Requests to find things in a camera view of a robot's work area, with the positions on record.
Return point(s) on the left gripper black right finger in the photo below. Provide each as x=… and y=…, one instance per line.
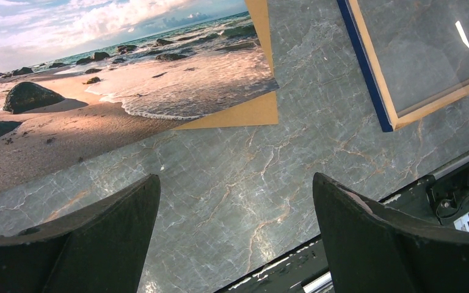
x=371, y=247

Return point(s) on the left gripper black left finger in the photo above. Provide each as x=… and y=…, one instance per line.
x=99, y=248

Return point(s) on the wooden picture frame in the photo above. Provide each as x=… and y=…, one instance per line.
x=387, y=116

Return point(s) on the beach landscape photo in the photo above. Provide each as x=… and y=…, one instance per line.
x=82, y=78

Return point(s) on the brown cardboard backing board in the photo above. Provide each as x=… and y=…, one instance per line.
x=258, y=111

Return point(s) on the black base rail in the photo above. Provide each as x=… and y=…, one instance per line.
x=440, y=197

